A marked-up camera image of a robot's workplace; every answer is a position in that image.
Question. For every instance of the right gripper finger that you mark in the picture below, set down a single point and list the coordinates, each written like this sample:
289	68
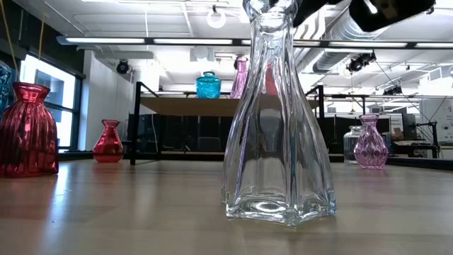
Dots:
318	8

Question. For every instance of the red ribbed bottle vase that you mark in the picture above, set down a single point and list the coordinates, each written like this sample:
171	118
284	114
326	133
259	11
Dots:
270	85

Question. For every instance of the tall pink glass vase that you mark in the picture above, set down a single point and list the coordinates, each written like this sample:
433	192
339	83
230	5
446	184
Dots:
239	81

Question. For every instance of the short round teal vase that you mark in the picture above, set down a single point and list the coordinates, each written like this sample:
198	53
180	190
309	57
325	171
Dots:
208	88

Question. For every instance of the pink diamond-pattern vase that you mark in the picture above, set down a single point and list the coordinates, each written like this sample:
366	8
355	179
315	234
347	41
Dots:
369	148

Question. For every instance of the tall clear glass vase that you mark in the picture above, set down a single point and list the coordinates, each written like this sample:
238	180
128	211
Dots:
276	159

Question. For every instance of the red flared ribbed vase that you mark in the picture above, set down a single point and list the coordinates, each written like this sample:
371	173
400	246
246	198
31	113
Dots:
28	141

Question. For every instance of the black ceiling spotlight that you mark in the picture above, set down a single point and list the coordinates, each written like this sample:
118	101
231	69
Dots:
393	90
361	62

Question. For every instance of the black computer monitor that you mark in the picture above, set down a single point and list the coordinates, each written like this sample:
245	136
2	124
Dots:
408	125

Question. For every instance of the black clamp stand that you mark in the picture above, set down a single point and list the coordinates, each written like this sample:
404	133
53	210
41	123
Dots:
433	138

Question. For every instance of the clear ribbed glass jar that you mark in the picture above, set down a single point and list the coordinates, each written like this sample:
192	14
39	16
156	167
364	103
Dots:
351	148

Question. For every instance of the black overhead light bar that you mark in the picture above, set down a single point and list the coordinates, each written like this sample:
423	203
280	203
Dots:
148	41

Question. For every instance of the black room divider panels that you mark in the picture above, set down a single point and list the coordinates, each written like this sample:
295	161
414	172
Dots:
177	131

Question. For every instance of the black round ceiling fixture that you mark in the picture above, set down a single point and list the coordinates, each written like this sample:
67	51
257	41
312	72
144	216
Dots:
122	66

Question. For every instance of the small red bulbous vase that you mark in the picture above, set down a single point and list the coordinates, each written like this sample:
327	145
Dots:
108	145

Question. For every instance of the silver ventilation duct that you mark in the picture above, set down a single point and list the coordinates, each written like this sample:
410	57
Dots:
327	62

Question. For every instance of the black aluminium table frame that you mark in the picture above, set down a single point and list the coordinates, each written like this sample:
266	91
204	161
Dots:
417	163

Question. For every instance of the wooden shelf with black frame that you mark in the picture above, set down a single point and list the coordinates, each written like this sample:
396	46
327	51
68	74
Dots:
184	106

